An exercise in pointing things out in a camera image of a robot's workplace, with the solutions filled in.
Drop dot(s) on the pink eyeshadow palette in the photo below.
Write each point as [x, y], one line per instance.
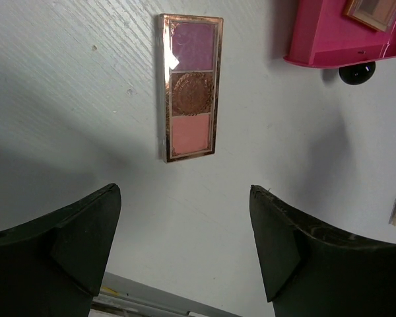
[188, 75]

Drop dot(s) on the pink bottom drawer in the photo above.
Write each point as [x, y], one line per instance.
[324, 38]

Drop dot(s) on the beige powder compact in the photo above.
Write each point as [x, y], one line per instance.
[379, 15]

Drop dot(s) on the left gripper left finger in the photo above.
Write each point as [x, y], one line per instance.
[54, 265]

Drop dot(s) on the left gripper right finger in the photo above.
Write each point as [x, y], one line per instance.
[311, 268]

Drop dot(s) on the aluminium table frame rail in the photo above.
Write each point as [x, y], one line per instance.
[133, 297]

